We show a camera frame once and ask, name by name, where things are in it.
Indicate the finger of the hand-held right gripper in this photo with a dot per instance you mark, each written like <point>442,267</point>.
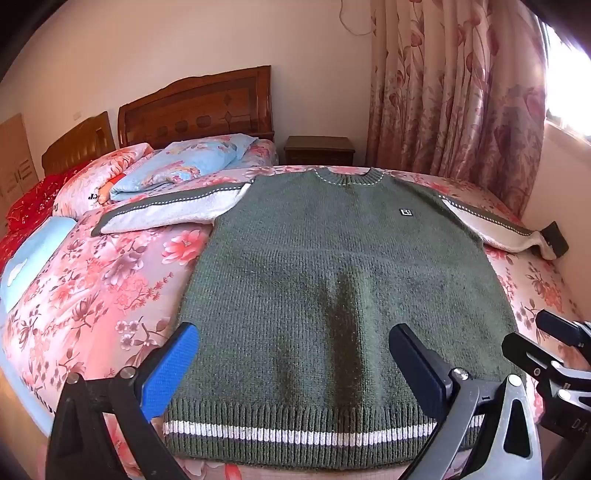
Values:
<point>521,350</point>
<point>561,325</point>

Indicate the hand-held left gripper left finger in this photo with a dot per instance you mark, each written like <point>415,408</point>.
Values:
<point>168,369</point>

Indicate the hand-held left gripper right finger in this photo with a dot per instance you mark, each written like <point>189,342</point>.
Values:
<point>415,364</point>

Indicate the green knit sweater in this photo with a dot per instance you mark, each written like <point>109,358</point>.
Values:
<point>332,286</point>

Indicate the pink floral bed cover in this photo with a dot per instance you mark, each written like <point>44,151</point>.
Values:
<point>115,286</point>

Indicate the light blue cloth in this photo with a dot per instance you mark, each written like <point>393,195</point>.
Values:
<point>32,254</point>

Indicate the pink floral pillow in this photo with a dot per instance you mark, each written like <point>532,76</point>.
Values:
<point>87,184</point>

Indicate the light blue floral pillow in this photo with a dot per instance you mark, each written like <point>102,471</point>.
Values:
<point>184,161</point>

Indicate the red patterned blanket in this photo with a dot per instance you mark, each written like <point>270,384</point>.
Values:
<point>27,203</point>

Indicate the dark wooden nightstand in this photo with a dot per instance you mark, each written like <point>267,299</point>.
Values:
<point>318,150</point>

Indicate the bright window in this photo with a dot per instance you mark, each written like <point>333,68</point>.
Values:
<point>570,83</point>

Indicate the small wooden headboard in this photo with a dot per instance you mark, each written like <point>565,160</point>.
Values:
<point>76,143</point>

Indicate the pink floral curtain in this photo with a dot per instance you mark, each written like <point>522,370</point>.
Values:
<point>452,92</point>

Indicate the light wooden wardrobe door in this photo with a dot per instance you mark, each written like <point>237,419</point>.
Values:
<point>16,157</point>

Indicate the large carved wooden headboard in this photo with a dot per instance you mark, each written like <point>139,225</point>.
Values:
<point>198,106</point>

